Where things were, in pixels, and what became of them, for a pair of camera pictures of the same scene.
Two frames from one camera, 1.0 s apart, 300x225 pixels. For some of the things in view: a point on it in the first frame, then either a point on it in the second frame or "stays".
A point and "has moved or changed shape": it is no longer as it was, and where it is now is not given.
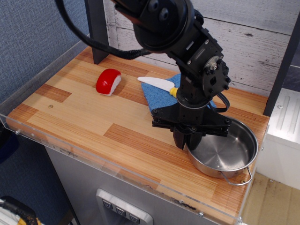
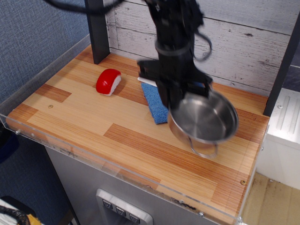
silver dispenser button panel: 112,210 stays
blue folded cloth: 157,97 stays
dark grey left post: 96,22 stays
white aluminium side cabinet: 280,155 stays
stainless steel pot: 227,156 has moved or changed shape
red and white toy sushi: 108,80 stays
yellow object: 22,221 to 33,221
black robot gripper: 204,119 to 174,72
